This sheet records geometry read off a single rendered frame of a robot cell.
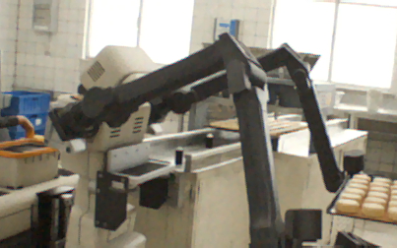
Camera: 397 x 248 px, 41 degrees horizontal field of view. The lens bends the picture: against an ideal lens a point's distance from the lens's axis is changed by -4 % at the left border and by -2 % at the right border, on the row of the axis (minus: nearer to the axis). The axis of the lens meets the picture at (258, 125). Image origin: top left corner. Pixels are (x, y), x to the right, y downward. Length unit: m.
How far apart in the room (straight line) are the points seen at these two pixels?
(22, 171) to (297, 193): 1.33
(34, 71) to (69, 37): 0.67
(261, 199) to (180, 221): 1.01
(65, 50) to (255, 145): 5.99
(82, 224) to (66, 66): 5.44
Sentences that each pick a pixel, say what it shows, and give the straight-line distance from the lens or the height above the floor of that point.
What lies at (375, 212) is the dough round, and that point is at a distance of 1.21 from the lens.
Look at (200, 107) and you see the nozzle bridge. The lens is 2.91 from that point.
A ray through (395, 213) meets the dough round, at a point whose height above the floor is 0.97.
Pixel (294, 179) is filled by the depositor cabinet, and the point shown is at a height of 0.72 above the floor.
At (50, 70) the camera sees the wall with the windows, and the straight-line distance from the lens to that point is 7.09.
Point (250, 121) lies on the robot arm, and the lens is 1.09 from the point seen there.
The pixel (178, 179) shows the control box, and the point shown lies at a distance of 1.97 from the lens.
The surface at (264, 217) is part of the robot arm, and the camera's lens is 1.05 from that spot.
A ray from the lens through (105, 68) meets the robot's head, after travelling 1.49.
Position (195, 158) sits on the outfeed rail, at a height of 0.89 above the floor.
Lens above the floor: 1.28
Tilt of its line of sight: 7 degrees down
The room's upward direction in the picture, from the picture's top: 6 degrees clockwise
